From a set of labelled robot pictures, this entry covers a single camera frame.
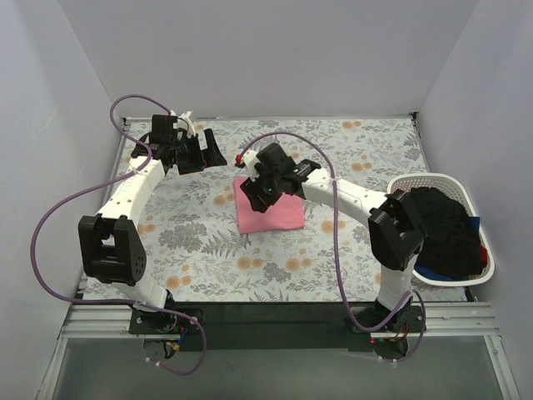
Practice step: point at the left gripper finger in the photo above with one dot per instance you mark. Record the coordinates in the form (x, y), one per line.
(211, 154)
(189, 167)

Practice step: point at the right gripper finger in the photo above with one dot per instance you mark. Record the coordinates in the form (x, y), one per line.
(269, 198)
(254, 194)

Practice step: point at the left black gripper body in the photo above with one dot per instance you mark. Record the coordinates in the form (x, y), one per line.
(194, 154)

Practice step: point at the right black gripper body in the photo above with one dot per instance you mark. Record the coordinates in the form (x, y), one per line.
(258, 192)

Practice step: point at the pink t shirt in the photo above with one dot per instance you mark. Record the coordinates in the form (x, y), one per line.
(286, 214)

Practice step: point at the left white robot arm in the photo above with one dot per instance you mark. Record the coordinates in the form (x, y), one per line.
(111, 248)

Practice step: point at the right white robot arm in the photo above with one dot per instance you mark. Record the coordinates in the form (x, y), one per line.
(396, 230)

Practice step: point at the floral tablecloth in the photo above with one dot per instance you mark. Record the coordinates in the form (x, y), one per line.
(189, 225)

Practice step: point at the white laundry basket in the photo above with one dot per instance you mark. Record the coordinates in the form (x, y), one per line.
(455, 190)

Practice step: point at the black garment in basket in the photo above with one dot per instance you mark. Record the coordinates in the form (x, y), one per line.
(434, 206)

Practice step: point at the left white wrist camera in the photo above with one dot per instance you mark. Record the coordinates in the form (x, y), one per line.
(184, 121)

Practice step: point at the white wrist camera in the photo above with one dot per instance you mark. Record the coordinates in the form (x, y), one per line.
(248, 161)
(184, 121)

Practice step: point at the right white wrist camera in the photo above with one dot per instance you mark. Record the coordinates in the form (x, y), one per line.
(248, 161)

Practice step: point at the aluminium frame rail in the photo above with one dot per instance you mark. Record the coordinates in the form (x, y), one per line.
(443, 319)

